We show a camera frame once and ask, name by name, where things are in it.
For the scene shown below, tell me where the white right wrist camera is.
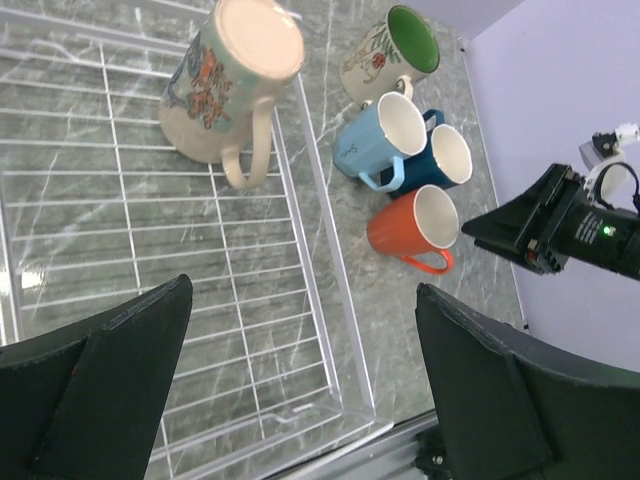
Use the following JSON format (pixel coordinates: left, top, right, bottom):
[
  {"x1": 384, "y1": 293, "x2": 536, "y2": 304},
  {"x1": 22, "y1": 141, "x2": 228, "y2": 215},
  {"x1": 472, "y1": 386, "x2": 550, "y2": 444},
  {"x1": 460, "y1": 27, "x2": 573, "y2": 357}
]
[{"x1": 579, "y1": 123, "x2": 639, "y2": 210}]

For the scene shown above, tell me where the orange mug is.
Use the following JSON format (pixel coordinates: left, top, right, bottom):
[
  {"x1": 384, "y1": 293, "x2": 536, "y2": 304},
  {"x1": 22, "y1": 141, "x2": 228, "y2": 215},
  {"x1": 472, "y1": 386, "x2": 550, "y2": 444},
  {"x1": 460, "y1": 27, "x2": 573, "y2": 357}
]
[{"x1": 366, "y1": 185, "x2": 460, "y2": 275}]

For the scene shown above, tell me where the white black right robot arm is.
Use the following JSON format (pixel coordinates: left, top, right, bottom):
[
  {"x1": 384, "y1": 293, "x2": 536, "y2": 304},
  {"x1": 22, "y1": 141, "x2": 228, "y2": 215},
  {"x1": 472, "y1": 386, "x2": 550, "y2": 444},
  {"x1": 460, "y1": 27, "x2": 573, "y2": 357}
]
[{"x1": 461, "y1": 163, "x2": 639, "y2": 280}]

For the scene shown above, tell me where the light blue mug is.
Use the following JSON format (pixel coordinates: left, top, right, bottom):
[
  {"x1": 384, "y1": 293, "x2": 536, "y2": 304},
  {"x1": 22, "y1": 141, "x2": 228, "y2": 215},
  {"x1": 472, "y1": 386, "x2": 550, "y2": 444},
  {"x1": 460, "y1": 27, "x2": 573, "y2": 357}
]
[{"x1": 333, "y1": 92, "x2": 427, "y2": 193}]

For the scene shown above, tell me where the cream mug green inside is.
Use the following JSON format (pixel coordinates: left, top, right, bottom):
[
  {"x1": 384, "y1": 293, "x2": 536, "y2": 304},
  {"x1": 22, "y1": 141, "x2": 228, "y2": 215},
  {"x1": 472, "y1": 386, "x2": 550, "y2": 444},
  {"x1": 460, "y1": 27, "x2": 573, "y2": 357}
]
[{"x1": 339, "y1": 5, "x2": 441, "y2": 108}]

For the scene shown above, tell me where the beige tall printed mug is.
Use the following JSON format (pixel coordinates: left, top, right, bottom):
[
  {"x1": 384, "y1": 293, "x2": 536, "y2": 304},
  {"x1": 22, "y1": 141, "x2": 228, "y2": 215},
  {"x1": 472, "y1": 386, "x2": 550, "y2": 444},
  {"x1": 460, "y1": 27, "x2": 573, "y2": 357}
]
[{"x1": 158, "y1": 0, "x2": 305, "y2": 190}]

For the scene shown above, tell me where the white wire dish rack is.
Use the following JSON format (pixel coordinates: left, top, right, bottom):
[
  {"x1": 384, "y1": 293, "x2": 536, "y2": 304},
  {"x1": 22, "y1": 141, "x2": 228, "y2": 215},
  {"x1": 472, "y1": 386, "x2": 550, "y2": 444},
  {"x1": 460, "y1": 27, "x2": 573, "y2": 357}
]
[{"x1": 1, "y1": 1, "x2": 392, "y2": 479}]

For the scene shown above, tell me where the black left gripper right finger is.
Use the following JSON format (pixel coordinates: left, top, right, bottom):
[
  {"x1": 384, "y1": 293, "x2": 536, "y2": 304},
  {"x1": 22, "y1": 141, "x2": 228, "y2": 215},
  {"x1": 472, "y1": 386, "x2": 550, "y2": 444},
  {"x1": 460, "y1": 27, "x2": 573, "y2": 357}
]
[{"x1": 415, "y1": 283, "x2": 639, "y2": 479}]

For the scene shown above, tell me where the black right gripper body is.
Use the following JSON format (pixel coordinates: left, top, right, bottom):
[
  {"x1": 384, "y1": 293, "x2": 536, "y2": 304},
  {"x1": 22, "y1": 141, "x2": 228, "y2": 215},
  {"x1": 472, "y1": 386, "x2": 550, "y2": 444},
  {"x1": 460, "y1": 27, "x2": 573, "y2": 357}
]
[{"x1": 521, "y1": 164, "x2": 586, "y2": 274}]

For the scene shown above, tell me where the aluminium mounting rail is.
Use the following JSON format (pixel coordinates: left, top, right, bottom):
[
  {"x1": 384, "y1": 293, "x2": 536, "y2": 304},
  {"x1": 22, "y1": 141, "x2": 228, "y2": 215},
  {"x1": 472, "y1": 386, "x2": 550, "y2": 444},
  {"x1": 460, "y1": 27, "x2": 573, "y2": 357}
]
[{"x1": 271, "y1": 410, "x2": 438, "y2": 479}]

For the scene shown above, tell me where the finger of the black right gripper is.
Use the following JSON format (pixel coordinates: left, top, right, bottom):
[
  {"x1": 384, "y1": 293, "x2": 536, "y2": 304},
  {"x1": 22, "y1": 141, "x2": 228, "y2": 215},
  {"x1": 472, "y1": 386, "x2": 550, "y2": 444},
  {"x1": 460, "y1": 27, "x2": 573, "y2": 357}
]
[{"x1": 461, "y1": 166, "x2": 555, "y2": 260}]

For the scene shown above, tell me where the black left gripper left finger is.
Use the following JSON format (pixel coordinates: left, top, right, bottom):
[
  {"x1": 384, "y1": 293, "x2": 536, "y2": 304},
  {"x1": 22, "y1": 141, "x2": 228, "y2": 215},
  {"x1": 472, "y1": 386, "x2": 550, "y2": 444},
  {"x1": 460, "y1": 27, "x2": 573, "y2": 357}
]
[{"x1": 1, "y1": 274, "x2": 193, "y2": 479}]

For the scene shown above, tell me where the dark blue mug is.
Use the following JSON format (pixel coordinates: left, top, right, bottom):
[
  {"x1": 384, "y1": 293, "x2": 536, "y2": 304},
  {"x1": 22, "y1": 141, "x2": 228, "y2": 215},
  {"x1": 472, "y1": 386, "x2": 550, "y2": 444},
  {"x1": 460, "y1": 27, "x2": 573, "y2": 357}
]
[{"x1": 387, "y1": 109, "x2": 473, "y2": 199}]

